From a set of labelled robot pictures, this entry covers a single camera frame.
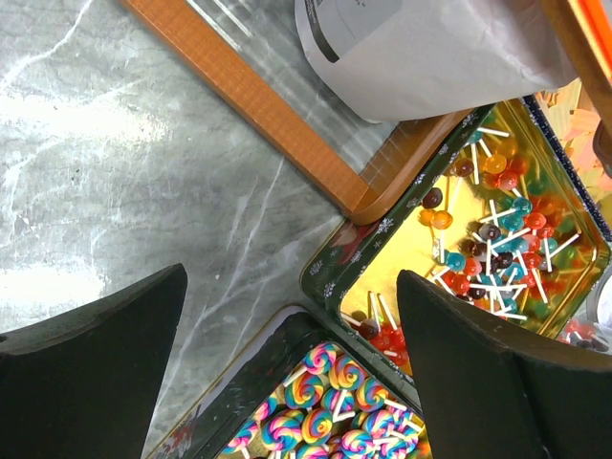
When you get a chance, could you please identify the orange wooden shelf rack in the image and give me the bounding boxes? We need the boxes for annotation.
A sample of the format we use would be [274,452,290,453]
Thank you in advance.
[119,0,612,226]

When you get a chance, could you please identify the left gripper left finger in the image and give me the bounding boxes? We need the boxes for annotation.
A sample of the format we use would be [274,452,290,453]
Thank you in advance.
[1,264,187,458]

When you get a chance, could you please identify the tin of swirl lollipops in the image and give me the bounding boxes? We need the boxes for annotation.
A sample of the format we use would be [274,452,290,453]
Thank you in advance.
[150,306,432,458]

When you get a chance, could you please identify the clear plastic cup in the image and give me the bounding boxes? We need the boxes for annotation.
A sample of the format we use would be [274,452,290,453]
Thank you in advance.
[557,270,612,355]

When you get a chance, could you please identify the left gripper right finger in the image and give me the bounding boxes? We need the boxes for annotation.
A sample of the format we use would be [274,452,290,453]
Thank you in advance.
[397,271,611,458]

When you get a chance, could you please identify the tin of round lollipops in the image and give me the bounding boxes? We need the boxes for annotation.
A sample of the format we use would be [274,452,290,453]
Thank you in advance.
[301,97,611,372]

